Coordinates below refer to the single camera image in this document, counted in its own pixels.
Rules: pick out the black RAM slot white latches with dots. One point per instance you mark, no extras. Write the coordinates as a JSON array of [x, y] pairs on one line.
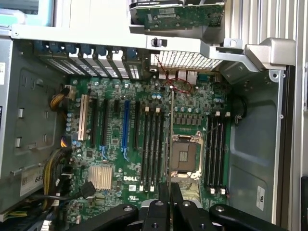
[[154, 149], [225, 154], [214, 154], [143, 149]]

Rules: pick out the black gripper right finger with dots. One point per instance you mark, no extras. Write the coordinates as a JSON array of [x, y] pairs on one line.
[[179, 214]]

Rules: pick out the green graphics card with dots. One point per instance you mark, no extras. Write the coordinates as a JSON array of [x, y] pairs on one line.
[[183, 14]]

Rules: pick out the blue card retainer clip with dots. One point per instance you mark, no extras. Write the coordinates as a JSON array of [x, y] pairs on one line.
[[86, 50], [131, 53], [41, 46], [101, 51], [71, 48], [55, 47]]

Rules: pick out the silver chipset heatsink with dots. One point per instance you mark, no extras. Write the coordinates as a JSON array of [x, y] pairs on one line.
[[100, 177]]

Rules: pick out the white sticker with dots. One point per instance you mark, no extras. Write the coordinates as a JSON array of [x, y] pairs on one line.
[[260, 197]]

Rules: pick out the blue expansion slot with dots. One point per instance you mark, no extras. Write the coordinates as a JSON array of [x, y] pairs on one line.
[[125, 125]]

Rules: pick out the thin metal locking lever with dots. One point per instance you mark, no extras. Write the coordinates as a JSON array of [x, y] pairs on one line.
[[213, 128]]

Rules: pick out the white expansion slot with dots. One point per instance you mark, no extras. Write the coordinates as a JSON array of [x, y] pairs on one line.
[[83, 118]]

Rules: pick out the CPU socket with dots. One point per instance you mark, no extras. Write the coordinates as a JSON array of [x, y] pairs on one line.
[[186, 156]]

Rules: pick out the short black expansion slot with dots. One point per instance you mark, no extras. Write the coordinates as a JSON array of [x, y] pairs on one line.
[[116, 106]]

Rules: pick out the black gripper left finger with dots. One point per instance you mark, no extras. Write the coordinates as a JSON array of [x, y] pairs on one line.
[[161, 214]]

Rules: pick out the grey power supply unit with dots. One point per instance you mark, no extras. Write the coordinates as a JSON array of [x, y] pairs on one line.
[[36, 108]]

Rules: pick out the long black expansion slot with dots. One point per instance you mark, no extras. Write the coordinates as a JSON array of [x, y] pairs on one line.
[[104, 122], [94, 122], [136, 125]]

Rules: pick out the grey metal PC case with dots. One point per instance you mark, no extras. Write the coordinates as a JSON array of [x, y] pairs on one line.
[[252, 144]]

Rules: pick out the metal socket cover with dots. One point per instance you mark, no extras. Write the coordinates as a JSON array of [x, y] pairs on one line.
[[191, 190]]

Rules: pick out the green Dell motherboard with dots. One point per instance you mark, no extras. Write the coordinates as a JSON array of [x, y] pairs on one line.
[[115, 168]]

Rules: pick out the pale teal box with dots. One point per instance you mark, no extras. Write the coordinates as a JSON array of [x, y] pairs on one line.
[[14, 16]]

